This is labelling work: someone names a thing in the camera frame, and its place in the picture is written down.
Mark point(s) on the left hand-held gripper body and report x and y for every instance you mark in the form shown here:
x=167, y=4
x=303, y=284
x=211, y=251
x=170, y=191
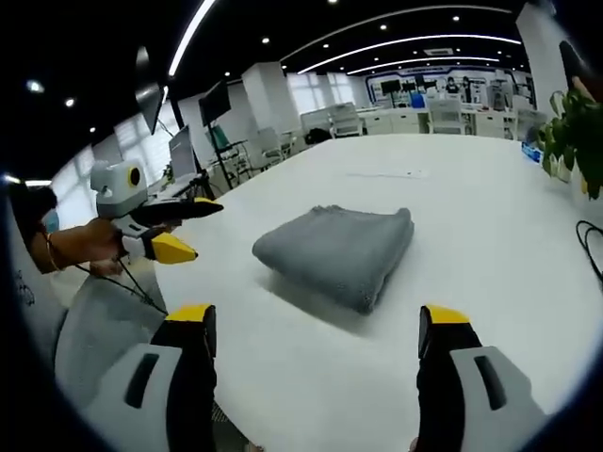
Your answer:
x=118, y=188

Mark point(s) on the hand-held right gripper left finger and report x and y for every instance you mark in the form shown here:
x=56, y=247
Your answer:
x=188, y=367

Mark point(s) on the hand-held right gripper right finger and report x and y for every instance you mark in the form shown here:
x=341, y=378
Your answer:
x=443, y=376

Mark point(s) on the grey towel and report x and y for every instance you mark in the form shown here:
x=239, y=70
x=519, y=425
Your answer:
x=334, y=254

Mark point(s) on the person's left hand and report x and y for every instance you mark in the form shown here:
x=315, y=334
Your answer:
x=101, y=240

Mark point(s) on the black tripod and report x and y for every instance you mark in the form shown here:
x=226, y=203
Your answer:
x=207, y=186

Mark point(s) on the silver open laptop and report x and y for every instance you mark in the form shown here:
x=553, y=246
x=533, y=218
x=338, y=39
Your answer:
x=181, y=150

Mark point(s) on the teal board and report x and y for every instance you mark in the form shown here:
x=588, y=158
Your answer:
x=219, y=136

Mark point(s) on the person's head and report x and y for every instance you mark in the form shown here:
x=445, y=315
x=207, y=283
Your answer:
x=28, y=202

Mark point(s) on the black light panel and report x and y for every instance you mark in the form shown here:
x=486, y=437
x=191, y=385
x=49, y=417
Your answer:
x=151, y=103

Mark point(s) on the black monitor on stand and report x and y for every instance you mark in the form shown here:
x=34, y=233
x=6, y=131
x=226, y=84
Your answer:
x=214, y=103

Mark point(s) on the white office chair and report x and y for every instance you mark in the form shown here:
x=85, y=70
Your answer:
x=346, y=117
x=271, y=143
x=445, y=115
x=527, y=123

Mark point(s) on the person's white clothing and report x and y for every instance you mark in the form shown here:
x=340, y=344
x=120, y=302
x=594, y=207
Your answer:
x=33, y=296

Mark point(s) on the white table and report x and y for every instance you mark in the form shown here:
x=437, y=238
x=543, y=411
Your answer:
x=471, y=226

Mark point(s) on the black bag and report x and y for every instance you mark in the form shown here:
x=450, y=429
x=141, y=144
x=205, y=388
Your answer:
x=318, y=136

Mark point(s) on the blue tissue box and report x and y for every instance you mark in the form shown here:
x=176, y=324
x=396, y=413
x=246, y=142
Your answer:
x=531, y=151

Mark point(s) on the green potted plant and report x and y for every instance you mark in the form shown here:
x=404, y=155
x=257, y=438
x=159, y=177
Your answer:
x=579, y=136

